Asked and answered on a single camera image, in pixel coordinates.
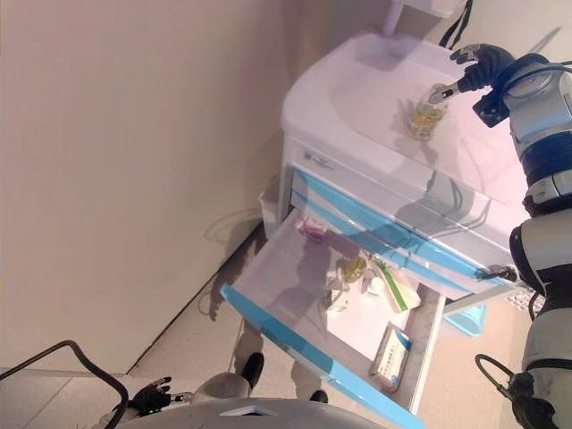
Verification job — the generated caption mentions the dark robot left hand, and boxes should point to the dark robot left hand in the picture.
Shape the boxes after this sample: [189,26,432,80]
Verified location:
[128,376,194,416]

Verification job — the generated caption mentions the dark robot right hand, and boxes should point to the dark robot right hand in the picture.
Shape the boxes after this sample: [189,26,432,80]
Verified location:
[428,42,516,105]

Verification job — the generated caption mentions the clear bottle yellow capsules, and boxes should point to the clear bottle yellow capsules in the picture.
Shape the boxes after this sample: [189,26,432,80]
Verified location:
[405,83,450,140]
[341,256,369,284]

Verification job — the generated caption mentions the deep blue front cart drawer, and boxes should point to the deep blue front cart drawer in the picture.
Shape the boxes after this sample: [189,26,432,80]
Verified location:
[220,207,448,429]

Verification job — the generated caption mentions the shallow blue white cart drawer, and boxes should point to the shallow blue white cart drawer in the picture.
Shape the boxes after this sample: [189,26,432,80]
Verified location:
[290,189,497,296]
[290,168,506,281]

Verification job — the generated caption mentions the green white medicine box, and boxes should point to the green white medicine box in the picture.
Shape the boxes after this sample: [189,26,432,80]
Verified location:
[373,258,411,313]

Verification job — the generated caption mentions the beige flat medicine packet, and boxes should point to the beige flat medicine packet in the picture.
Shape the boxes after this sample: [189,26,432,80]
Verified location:
[388,272,425,314]

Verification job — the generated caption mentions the blue white medicine box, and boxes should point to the blue white medicine box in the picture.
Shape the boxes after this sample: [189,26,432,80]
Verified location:
[367,324,414,391]

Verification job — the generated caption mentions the white medical cart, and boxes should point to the white medical cart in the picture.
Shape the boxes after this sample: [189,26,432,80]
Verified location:
[279,30,524,415]

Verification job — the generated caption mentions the grey robot torso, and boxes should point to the grey robot torso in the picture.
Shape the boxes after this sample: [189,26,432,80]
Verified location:
[178,396,424,429]

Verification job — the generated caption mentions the cart label sticker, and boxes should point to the cart label sticker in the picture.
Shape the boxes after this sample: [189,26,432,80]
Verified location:
[300,148,340,174]

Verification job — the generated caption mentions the cart lock with key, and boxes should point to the cart lock with key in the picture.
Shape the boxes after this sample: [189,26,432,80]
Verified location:
[486,263,518,283]

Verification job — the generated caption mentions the foil pill packet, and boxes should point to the foil pill packet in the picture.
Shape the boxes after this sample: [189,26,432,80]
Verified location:
[325,276,352,313]

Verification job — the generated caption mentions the white side bin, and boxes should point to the white side bin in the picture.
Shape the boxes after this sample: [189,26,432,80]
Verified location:
[258,172,283,224]

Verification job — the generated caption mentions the pink blister pack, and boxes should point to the pink blister pack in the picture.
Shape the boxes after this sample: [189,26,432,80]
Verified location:
[299,220,328,243]

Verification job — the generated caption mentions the light blue side bin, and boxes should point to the light blue side bin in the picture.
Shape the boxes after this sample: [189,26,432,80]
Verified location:
[444,302,487,337]

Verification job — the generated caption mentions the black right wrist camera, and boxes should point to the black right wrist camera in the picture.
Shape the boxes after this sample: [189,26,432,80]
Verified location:
[473,88,510,127]

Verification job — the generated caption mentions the black strap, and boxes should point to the black strap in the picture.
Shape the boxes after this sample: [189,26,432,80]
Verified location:
[439,0,475,49]

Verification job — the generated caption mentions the thick black cable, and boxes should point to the thick black cable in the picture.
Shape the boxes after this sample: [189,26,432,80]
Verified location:
[0,340,131,419]

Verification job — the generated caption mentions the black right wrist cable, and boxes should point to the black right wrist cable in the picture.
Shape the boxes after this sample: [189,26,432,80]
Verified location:
[475,354,515,399]

